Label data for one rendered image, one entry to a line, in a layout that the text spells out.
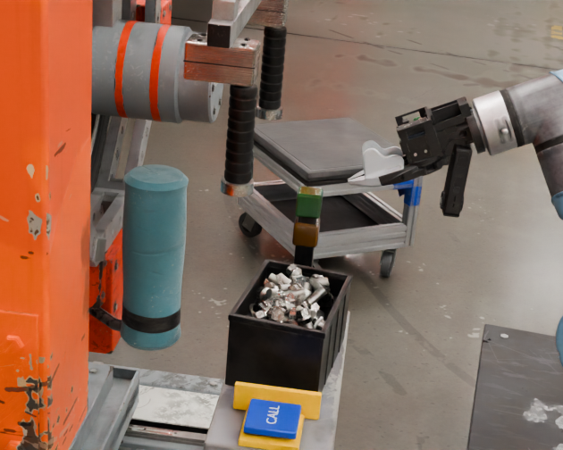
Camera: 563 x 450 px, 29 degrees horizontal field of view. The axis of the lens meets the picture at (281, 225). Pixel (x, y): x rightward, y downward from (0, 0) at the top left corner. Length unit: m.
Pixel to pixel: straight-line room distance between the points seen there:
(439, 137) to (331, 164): 1.14
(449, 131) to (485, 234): 1.73
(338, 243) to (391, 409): 0.59
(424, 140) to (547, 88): 0.19
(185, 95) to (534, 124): 0.51
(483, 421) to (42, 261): 0.96
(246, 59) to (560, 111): 0.50
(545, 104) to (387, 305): 1.30
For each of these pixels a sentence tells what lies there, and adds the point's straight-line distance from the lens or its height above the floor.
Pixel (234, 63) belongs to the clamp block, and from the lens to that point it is 1.37.
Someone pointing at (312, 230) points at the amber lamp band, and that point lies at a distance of 1.71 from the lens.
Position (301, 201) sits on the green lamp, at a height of 0.65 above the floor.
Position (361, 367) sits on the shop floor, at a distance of 2.54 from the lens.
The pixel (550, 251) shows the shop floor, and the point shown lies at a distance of 3.32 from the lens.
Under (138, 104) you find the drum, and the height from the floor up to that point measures 0.82.
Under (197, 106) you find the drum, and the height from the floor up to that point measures 0.82.
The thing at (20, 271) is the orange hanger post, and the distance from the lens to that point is 1.13.
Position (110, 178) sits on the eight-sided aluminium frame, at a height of 0.63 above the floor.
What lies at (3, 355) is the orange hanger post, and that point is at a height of 0.69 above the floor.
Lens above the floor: 1.28
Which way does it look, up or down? 23 degrees down
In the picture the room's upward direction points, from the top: 5 degrees clockwise
